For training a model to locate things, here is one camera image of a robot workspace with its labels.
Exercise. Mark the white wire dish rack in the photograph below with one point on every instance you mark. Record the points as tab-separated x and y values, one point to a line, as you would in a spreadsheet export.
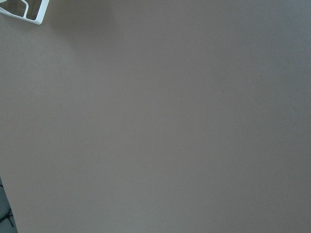
32	11

